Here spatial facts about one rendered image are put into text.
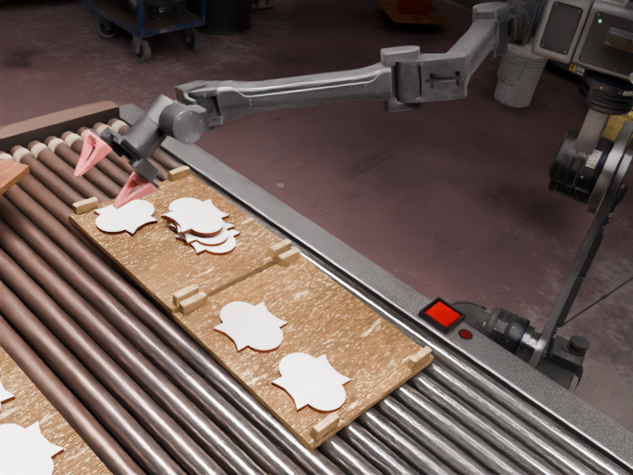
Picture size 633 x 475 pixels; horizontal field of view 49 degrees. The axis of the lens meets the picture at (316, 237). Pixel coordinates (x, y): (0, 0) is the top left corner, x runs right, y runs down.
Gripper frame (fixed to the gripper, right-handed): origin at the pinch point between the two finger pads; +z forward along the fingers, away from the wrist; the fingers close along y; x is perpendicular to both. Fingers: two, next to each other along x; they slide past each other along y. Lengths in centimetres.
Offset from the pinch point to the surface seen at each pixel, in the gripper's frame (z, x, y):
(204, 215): -10.9, 20.2, 38.0
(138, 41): -90, 316, 144
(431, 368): -14, -38, 61
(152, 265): 5.5, 14.8, 31.5
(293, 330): -2.8, -16.9, 44.9
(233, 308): 1.6, -6.5, 37.9
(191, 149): -25, 58, 49
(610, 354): -81, -11, 226
